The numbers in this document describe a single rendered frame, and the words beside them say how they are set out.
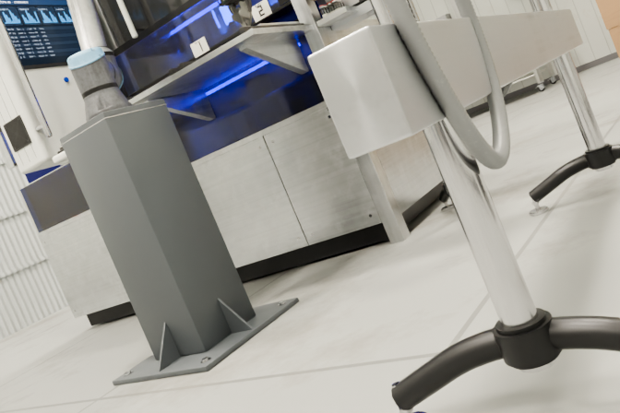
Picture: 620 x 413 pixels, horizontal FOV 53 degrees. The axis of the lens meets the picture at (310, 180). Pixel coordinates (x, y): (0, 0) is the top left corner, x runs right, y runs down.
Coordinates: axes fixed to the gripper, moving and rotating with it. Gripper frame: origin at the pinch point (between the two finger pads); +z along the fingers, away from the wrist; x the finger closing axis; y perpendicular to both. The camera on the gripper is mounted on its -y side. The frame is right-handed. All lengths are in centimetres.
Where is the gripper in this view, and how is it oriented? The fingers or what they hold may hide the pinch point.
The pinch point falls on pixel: (248, 25)
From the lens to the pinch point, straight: 223.4
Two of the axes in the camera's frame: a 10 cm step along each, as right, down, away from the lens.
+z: 3.8, 9.2, 0.5
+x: 7.9, -3.0, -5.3
